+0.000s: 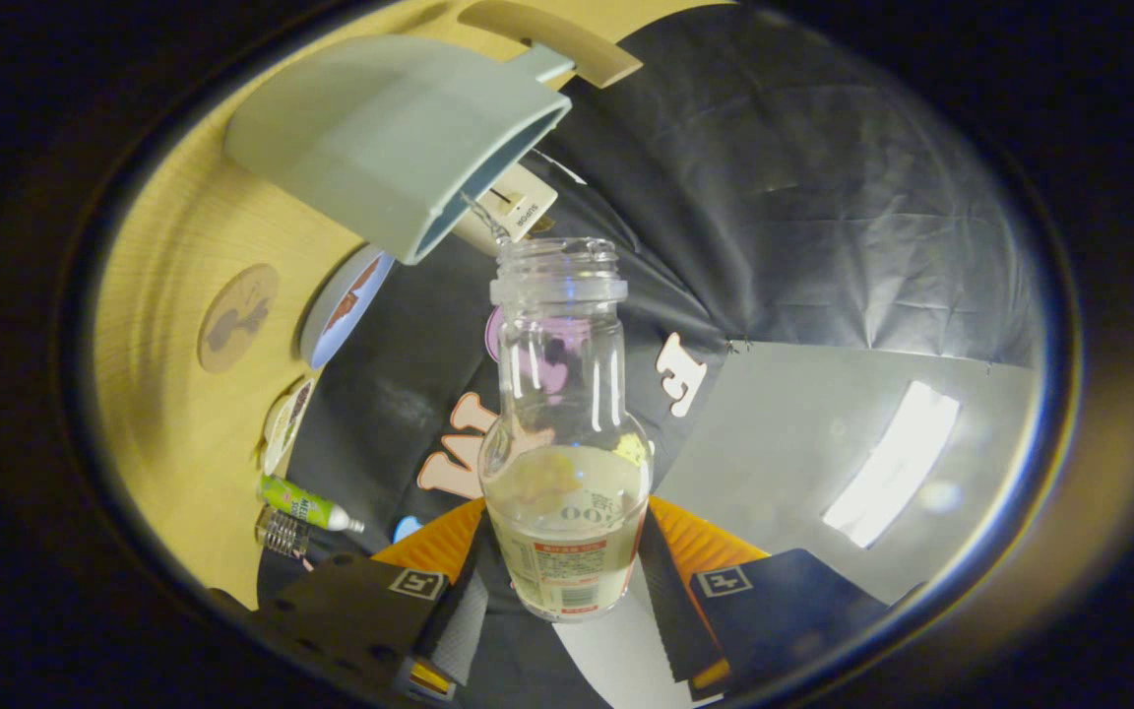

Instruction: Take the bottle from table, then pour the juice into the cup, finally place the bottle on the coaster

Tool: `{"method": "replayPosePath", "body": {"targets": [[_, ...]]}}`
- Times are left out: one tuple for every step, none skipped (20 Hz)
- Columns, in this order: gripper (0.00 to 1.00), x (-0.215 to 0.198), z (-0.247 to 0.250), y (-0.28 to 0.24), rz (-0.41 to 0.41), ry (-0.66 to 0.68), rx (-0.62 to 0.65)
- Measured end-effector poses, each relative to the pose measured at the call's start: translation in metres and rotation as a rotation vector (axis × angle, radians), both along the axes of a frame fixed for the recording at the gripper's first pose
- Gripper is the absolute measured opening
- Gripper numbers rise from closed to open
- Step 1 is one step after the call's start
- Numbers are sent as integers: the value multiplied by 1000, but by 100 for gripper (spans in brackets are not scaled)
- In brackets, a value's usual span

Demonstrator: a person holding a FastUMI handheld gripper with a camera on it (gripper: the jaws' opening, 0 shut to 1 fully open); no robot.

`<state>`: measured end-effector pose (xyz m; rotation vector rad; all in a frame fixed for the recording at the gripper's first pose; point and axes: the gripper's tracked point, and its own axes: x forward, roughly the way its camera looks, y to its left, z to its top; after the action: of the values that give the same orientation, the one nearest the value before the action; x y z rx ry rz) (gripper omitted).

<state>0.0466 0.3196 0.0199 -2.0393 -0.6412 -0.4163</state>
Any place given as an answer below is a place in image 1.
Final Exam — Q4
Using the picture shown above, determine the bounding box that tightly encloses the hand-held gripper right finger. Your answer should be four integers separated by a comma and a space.
638, 495, 891, 703

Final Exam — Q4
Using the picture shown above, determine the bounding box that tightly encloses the wooden table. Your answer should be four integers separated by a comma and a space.
93, 0, 725, 612

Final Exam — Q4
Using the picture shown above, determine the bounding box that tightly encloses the cream white toaster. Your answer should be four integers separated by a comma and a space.
454, 162, 559, 259

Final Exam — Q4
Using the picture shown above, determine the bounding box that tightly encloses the light blue plate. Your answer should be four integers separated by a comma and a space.
299, 244, 397, 370

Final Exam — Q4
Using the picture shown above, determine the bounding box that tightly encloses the grey-green cup with wooden handle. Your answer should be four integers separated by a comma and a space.
224, 0, 644, 266

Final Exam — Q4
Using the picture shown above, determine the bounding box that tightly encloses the round brown coaster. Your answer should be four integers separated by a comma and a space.
198, 263, 280, 374

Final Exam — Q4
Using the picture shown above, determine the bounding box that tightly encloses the metal wire basket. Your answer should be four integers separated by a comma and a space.
254, 505, 314, 559

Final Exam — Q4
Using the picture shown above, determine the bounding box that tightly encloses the clear glass juice bottle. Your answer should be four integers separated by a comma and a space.
478, 236, 654, 623

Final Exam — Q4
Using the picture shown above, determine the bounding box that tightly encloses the green soda bottle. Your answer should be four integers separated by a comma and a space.
258, 474, 366, 534

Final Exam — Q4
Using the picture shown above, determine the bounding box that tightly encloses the white divided snack dish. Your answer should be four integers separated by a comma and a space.
260, 379, 317, 477

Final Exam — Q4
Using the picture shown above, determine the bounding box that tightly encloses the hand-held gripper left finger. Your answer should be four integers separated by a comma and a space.
250, 497, 489, 704

